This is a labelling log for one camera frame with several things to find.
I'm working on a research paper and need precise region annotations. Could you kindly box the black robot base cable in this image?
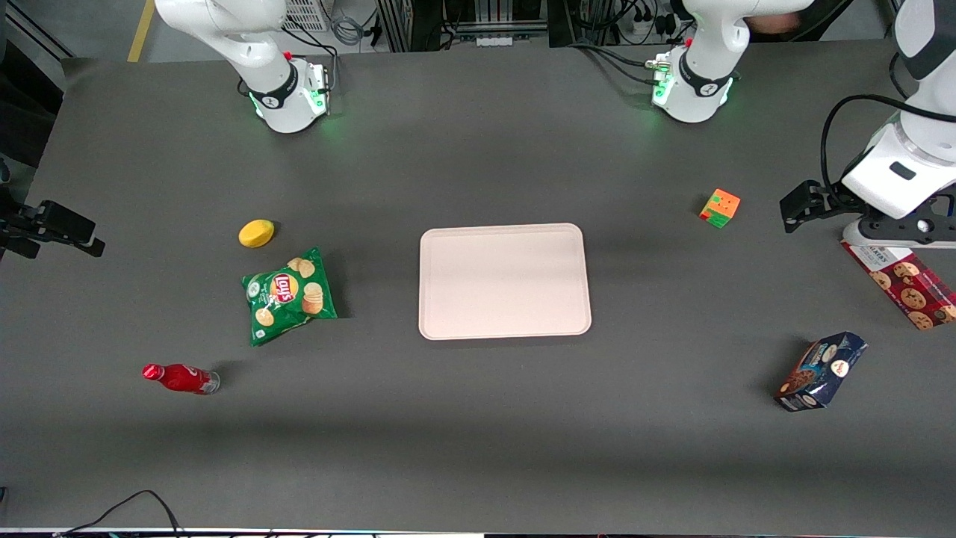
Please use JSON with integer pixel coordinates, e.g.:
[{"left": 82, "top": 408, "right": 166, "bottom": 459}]
[
  {"left": 568, "top": 41, "right": 673, "bottom": 87},
  {"left": 238, "top": 21, "right": 343, "bottom": 98}
]

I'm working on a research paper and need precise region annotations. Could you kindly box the thin black table cable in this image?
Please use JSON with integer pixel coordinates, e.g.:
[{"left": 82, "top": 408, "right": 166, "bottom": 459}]
[{"left": 56, "top": 489, "right": 184, "bottom": 538}]

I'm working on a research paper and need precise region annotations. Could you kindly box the green chips bag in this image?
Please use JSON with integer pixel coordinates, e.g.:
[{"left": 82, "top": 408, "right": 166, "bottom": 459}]
[{"left": 240, "top": 247, "right": 338, "bottom": 347}]

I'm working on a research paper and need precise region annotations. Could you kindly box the grey coiled cable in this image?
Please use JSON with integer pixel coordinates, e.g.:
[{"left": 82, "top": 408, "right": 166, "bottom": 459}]
[{"left": 331, "top": 0, "right": 374, "bottom": 47}]

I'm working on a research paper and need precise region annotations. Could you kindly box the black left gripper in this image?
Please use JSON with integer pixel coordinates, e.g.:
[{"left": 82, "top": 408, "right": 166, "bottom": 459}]
[{"left": 780, "top": 180, "right": 956, "bottom": 241}]

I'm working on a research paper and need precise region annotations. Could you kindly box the dark blue cookie box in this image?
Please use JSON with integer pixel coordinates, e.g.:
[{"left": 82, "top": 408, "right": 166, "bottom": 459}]
[{"left": 775, "top": 331, "right": 869, "bottom": 412}]

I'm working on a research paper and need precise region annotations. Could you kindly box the white perforated box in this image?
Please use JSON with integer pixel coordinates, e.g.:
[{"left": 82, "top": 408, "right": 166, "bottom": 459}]
[{"left": 282, "top": 0, "right": 330, "bottom": 33}]

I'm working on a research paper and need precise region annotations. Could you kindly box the yellow lemon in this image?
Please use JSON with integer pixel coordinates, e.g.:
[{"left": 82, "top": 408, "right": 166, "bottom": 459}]
[{"left": 238, "top": 219, "right": 276, "bottom": 249}]

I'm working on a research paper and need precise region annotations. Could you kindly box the red cola bottle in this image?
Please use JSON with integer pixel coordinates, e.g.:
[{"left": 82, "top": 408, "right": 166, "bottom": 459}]
[{"left": 142, "top": 363, "right": 221, "bottom": 395}]

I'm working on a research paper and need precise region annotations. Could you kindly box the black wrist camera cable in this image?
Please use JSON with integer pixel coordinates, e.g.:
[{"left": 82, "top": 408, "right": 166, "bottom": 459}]
[{"left": 820, "top": 93, "right": 956, "bottom": 195}]

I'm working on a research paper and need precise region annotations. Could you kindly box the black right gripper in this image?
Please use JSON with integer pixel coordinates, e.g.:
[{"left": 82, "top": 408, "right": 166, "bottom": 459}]
[{"left": 0, "top": 200, "right": 106, "bottom": 259}]

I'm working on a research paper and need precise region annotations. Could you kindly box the black equipment rack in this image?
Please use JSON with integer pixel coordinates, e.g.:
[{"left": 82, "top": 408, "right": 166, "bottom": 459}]
[{"left": 376, "top": 0, "right": 550, "bottom": 53}]

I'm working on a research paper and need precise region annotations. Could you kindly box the dark right wrist camera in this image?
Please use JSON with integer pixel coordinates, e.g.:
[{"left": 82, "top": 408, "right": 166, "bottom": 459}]
[{"left": 0, "top": 233, "right": 40, "bottom": 260}]

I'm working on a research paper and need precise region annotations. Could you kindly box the orange green puzzle cube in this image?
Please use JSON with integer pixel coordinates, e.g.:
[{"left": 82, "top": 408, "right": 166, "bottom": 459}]
[{"left": 699, "top": 188, "right": 742, "bottom": 229}]

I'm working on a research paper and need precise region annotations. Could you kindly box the red cookie box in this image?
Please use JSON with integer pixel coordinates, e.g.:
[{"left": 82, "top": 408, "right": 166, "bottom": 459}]
[{"left": 842, "top": 243, "right": 956, "bottom": 331}]

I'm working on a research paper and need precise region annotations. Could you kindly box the pale pink plastic tray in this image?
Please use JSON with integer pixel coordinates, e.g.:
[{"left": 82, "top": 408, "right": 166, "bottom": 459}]
[{"left": 418, "top": 223, "right": 592, "bottom": 341}]

